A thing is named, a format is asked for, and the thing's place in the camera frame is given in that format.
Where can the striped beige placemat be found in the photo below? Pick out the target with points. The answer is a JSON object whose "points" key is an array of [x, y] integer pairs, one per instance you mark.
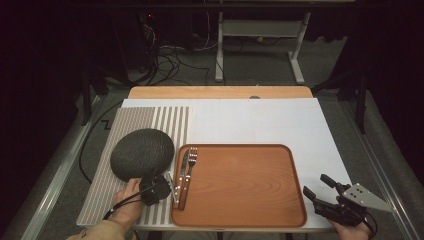
{"points": [[136, 116]]}

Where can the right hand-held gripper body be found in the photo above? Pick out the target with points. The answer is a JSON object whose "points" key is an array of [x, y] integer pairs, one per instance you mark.
{"points": [[360, 195]]}

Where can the dark round textured plate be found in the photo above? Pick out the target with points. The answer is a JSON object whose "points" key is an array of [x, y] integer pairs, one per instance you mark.
{"points": [[141, 153]]}

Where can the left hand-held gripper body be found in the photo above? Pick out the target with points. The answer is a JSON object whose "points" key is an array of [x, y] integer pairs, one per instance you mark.
{"points": [[155, 191]]}

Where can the black equipment with red light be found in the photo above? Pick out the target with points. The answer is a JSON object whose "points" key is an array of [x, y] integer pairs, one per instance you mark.
{"points": [[148, 33]]}

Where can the person's right hand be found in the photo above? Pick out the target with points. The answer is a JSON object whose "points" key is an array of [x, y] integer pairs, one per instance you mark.
{"points": [[351, 234]]}

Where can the aluminium floor rail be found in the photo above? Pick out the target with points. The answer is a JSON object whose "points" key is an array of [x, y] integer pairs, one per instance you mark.
{"points": [[53, 186], [383, 173]]}

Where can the black metal stand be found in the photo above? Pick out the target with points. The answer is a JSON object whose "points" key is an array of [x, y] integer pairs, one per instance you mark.
{"points": [[87, 96], [361, 100]]}

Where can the white metal desk frame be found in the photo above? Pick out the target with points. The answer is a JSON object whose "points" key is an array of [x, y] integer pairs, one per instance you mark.
{"points": [[260, 28]]}

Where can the small green ball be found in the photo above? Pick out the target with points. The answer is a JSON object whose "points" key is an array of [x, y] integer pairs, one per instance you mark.
{"points": [[259, 39]]}

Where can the person's left hand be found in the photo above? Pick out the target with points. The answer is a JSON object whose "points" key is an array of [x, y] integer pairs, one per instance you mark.
{"points": [[128, 206]]}

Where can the white table cover board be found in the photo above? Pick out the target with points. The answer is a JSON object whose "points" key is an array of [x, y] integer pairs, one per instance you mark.
{"points": [[260, 123]]}

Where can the brown wooden tray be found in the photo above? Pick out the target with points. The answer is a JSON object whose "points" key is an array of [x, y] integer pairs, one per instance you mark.
{"points": [[243, 186]]}

